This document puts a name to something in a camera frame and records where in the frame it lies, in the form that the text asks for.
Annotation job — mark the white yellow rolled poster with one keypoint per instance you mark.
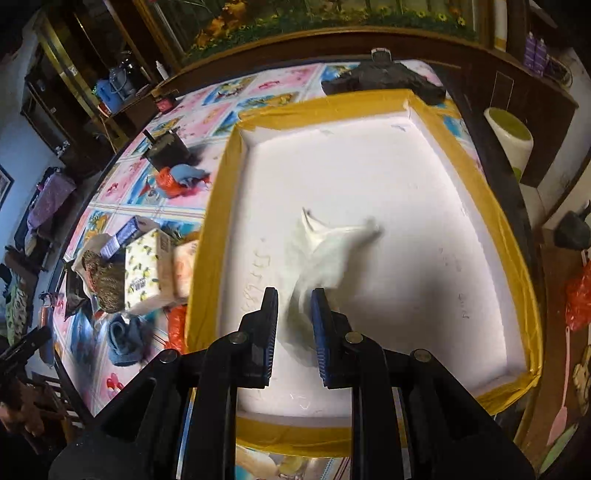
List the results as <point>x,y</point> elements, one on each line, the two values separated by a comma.
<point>501,23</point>

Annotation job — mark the blue knitted towel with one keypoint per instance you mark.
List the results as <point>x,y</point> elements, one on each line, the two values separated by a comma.
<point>124,341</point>

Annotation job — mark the pink fly swatter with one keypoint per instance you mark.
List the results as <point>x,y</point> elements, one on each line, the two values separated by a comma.
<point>561,406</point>

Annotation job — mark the printed tablecloth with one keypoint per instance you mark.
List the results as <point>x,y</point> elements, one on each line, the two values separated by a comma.
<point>258,87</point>

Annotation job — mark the purple clothes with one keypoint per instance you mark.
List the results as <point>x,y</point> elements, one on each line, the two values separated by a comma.
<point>48,198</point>

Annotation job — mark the wooden chair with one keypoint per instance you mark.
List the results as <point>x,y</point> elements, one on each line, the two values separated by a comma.
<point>27,406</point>

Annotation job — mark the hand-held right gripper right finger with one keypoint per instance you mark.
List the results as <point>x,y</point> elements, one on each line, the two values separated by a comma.
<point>321,332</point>

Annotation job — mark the red plastic bag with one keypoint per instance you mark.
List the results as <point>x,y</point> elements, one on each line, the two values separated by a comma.
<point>168,182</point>
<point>176,327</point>
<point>577,295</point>

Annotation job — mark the small white bottle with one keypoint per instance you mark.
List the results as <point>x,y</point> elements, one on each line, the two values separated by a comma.
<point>160,71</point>

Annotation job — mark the brown patterned cloth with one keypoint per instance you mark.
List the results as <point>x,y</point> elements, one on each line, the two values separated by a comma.
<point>104,281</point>

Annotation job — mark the red jar brown lid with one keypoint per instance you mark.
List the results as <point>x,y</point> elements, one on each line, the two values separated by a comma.
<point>164,104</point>

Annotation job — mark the purple bottles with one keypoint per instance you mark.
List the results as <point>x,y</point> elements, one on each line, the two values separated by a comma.
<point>535,53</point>

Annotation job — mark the white foam box yellow tape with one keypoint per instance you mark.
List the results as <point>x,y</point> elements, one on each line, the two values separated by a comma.
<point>369,161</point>

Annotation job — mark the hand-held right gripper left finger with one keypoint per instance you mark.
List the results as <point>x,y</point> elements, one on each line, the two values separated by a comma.
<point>270,332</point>

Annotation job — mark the blue tissue pack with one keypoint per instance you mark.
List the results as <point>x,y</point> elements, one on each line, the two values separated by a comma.
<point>122,235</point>

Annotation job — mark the red and blue toy bundle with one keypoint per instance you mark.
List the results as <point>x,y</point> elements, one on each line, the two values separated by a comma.
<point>189,173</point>

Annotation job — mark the blue jug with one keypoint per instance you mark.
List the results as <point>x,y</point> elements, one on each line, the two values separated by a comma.
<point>107,94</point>

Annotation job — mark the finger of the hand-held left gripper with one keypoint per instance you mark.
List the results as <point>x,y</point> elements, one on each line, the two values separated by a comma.
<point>23,344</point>

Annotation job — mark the black crumpled bag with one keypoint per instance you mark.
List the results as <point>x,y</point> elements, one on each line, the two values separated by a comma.
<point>383,78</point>

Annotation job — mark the flower landscape painting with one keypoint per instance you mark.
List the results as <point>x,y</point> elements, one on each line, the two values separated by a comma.
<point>323,14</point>

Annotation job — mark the peach tissue pack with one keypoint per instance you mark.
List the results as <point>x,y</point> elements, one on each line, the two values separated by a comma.
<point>184,267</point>

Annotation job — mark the white cloth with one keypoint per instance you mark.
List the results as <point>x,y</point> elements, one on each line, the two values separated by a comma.
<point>318,249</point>

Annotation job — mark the lemon print tissue pack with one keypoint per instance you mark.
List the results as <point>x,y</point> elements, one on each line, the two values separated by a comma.
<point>143,272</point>

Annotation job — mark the black motor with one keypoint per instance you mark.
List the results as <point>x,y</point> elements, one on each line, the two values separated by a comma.
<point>166,147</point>

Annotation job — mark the grey kettle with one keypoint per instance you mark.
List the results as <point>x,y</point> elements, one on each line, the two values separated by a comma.
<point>122,78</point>

